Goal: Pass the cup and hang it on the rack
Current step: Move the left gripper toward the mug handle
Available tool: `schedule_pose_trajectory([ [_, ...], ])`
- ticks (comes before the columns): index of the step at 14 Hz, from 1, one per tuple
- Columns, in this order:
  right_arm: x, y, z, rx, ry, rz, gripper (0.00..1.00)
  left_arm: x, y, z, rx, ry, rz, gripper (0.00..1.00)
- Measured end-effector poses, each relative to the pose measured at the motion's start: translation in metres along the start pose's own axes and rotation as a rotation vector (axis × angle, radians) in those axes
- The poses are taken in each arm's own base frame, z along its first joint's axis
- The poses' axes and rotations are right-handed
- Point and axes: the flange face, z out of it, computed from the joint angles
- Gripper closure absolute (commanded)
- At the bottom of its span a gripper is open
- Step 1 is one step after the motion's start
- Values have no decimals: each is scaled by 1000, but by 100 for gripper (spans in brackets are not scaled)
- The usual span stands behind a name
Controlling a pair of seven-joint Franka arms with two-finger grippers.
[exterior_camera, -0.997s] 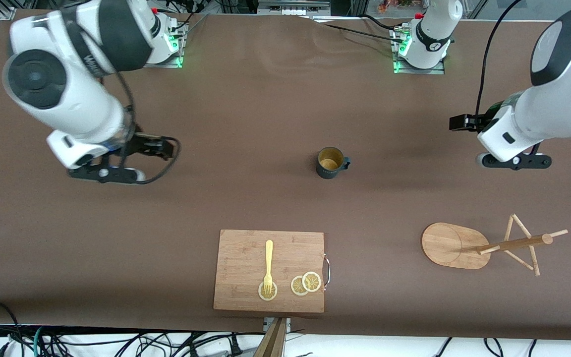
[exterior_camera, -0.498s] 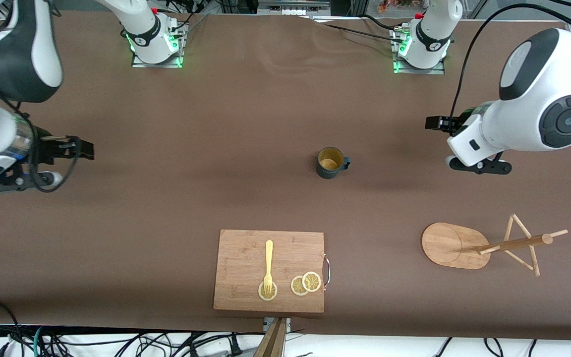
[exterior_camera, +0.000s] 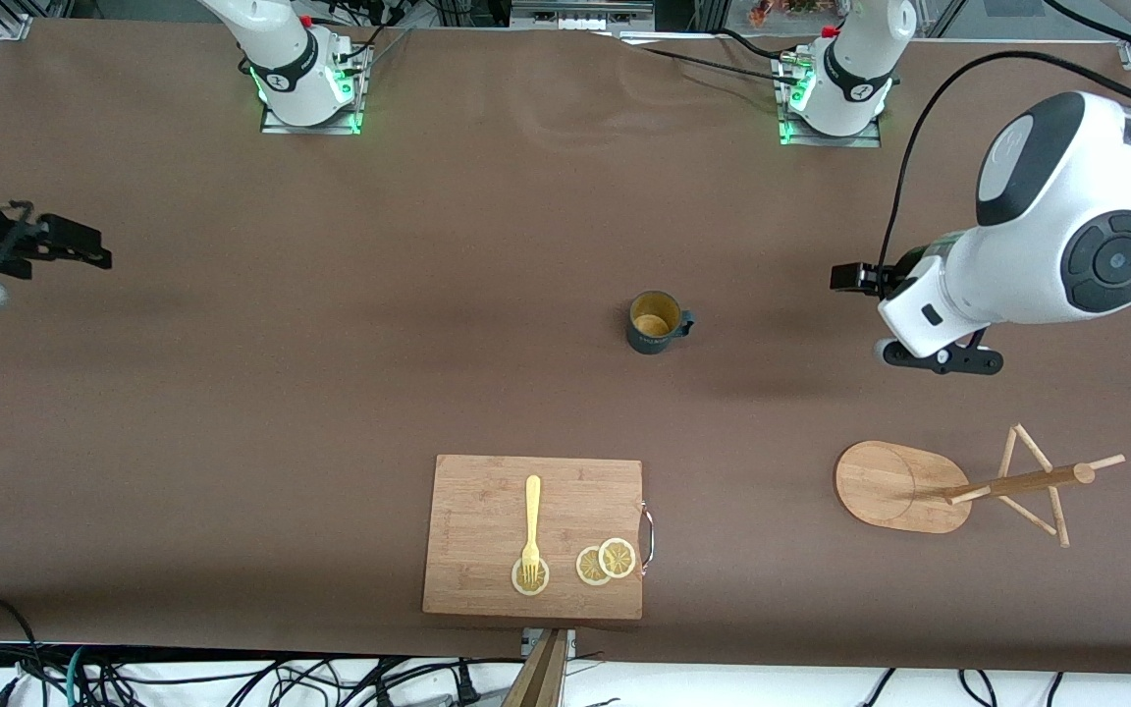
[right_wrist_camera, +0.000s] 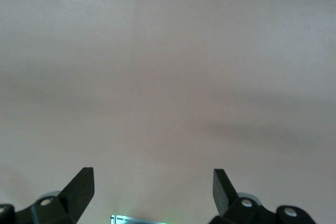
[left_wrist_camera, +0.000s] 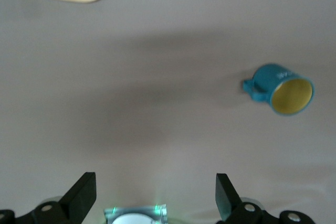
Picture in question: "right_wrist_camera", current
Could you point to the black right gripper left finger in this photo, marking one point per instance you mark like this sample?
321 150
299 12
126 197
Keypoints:
65 203

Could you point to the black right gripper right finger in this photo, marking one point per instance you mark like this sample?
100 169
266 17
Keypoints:
225 195

